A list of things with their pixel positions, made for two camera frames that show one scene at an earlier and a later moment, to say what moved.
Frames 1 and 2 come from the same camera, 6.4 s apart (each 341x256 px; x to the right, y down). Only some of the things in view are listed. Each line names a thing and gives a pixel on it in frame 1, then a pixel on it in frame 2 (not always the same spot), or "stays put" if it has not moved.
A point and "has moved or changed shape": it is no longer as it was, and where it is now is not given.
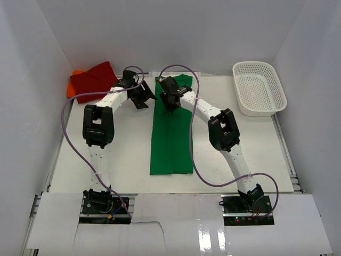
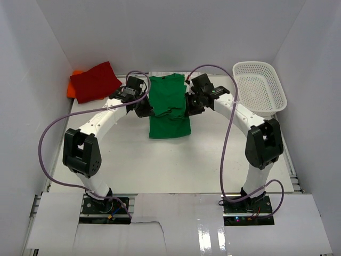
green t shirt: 170,152 has moved or changed shape
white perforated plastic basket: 259,91 stays put
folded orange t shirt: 71,90 stays put
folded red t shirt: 100,79 stays put
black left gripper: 140,93 → 145,110
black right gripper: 170,98 → 192,105
